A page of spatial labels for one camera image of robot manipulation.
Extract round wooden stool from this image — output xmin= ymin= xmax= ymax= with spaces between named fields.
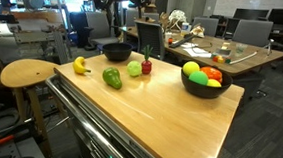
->
xmin=0 ymin=56 xmax=62 ymax=158

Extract wooden office table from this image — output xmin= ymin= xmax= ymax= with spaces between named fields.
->
xmin=116 ymin=22 xmax=283 ymax=82

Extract small black bowl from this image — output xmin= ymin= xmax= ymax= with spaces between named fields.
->
xmin=101 ymin=41 xmax=134 ymax=63

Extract orange toy bell pepper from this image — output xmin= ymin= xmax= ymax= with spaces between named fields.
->
xmin=199 ymin=65 xmax=225 ymax=85

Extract yellow toy banana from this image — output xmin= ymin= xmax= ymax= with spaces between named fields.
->
xmin=72 ymin=55 xmax=93 ymax=75

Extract small tripod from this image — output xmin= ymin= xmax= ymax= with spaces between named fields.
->
xmin=262 ymin=37 xmax=276 ymax=57

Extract clear water bottle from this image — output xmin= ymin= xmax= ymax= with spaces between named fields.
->
xmin=180 ymin=21 xmax=191 ymax=38

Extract long black bar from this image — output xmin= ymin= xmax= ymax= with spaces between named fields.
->
xmin=168 ymin=31 xmax=197 ymax=51

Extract clear plastic cup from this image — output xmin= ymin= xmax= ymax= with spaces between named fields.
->
xmin=234 ymin=43 xmax=249 ymax=56

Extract green toy ball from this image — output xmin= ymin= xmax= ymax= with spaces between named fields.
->
xmin=187 ymin=69 xmax=210 ymax=87

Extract black mesh office chair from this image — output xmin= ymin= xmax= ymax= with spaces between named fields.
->
xmin=131 ymin=19 xmax=169 ymax=62

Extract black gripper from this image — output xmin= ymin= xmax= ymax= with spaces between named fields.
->
xmin=92 ymin=0 xmax=149 ymax=10

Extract cardboard box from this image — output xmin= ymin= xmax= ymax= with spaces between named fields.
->
xmin=141 ymin=2 xmax=159 ymax=15

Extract wooden butcher block table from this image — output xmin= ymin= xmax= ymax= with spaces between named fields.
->
xmin=40 ymin=45 xmax=248 ymax=158

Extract yellow-green toy ball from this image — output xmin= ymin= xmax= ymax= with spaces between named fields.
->
xmin=182 ymin=60 xmax=202 ymax=78

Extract large black bowl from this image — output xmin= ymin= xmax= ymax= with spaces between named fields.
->
xmin=178 ymin=66 xmax=234 ymax=101

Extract wooden crate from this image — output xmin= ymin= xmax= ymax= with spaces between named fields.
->
xmin=9 ymin=8 xmax=66 ymax=26

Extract black perforated breadboard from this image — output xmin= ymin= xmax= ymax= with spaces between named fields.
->
xmin=0 ymin=134 xmax=49 ymax=158

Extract yellow toy lemon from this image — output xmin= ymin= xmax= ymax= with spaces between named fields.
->
xmin=206 ymin=78 xmax=223 ymax=89

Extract orange black clamp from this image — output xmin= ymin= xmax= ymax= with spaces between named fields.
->
xmin=0 ymin=132 xmax=16 ymax=146

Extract aluminium frame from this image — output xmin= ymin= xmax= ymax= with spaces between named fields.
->
xmin=11 ymin=22 xmax=75 ymax=66

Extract crumpled plastic bag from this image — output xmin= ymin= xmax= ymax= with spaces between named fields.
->
xmin=188 ymin=23 xmax=206 ymax=39

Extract colourful toy blocks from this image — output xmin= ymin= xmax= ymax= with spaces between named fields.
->
xmin=211 ymin=53 xmax=233 ymax=65

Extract red toy radish green leaves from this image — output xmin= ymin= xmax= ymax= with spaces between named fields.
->
xmin=140 ymin=44 xmax=155 ymax=76

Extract thin white stick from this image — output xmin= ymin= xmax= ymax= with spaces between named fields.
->
xmin=229 ymin=48 xmax=259 ymax=67

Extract silver cart handle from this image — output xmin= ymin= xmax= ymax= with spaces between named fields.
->
xmin=40 ymin=73 xmax=140 ymax=158

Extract light green dimpled ball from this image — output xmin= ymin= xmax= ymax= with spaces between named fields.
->
xmin=126 ymin=59 xmax=144 ymax=78

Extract white paper sheets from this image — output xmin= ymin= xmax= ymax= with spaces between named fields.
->
xmin=179 ymin=41 xmax=214 ymax=60

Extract white rope bundle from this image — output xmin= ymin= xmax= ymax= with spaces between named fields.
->
xmin=167 ymin=9 xmax=188 ymax=32

